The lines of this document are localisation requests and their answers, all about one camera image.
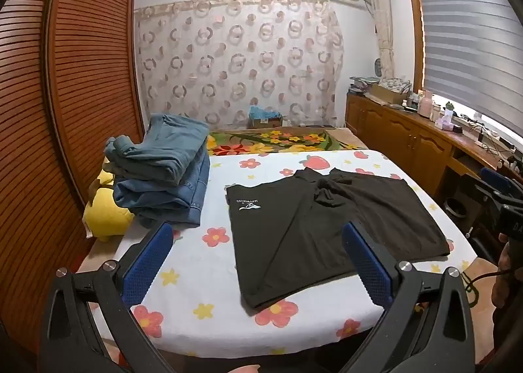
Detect black trash bin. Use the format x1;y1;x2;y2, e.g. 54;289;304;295
443;196;466;218

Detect white strawberry flower bed sheet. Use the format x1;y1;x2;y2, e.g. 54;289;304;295
77;148;475;359

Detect wooden cabinet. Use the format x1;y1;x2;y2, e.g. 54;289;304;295
345;93;523;210

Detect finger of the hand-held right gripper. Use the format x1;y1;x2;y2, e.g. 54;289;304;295
480;167;517;196

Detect brown floral blanket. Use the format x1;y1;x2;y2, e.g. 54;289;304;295
206;127;368;157

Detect wooden window frame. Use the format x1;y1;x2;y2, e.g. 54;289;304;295
404;0;491;96

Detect cream tied curtain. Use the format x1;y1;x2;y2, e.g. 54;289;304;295
365;0;395;79

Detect grey striped window blind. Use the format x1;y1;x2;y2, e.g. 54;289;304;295
413;0;523;137

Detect wooden louvered wardrobe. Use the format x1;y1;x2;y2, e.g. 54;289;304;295
0;0;145;357

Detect ring patterned sheer curtain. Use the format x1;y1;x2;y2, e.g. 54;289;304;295
134;0;346;130

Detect flat cardboard box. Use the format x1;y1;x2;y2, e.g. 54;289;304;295
370;83;409;106

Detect dark blue folded jeans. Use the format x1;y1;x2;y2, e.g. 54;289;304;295
113;148;211;229

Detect light blue folded jeans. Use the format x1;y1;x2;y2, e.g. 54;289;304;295
102;113;211;186

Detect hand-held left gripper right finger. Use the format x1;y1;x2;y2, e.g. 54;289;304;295
341;221;477;373

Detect yellow plush toy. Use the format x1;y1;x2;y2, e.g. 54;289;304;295
83;156;135;242

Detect black pants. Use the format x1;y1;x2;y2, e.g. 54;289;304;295
226;166;451;312

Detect black cable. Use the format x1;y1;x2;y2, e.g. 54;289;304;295
465;269;502;308

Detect stack of floral fabrics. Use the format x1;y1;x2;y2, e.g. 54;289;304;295
349;76;411;92

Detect person's right hand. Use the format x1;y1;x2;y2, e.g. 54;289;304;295
491;232;523;308

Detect small cardboard box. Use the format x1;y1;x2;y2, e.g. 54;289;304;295
250;116;283;129

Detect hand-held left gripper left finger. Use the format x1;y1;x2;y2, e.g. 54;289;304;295
39;221;176;373

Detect pink bottle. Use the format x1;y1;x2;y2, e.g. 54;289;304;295
417;90;434;118

